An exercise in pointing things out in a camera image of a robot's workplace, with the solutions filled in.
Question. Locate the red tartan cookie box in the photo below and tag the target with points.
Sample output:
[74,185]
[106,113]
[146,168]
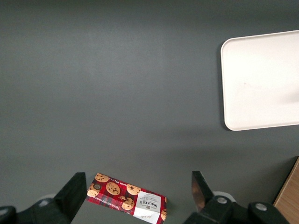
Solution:
[121,196]

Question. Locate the wooden drawer cabinet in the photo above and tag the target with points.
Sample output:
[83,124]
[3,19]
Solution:
[288,198]

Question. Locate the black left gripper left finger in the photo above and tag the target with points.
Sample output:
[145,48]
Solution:
[70,193]

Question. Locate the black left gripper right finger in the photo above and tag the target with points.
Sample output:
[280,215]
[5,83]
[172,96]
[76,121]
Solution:
[205,198]

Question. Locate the white rectangular tray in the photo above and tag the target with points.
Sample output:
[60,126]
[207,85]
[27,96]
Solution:
[259,81]

